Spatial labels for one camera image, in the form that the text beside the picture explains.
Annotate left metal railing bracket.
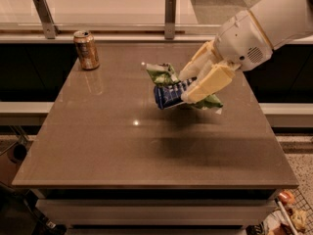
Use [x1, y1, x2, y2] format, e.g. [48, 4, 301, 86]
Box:
[32, 0, 58, 39]

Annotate green chip bag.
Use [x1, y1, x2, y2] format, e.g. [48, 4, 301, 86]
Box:
[145, 62, 225, 116]

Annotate wire basket with items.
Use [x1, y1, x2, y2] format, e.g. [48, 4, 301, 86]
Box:
[247, 189, 313, 235]

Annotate blue rxbar wrapper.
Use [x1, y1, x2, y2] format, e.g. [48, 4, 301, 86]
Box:
[154, 77, 196, 110]

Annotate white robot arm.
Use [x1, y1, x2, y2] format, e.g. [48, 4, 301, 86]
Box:
[179, 0, 313, 104]

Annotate metal railing bracket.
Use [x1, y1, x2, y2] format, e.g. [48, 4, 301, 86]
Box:
[32, 0, 58, 39]
[164, 0, 176, 39]

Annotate orange soda can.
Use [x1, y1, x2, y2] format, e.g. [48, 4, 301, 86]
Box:
[73, 30, 100, 71]

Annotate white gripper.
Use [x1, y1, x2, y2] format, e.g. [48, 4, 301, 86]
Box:
[179, 10, 273, 104]

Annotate middle metal railing bracket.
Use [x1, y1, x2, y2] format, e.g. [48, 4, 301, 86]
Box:
[164, 0, 176, 39]

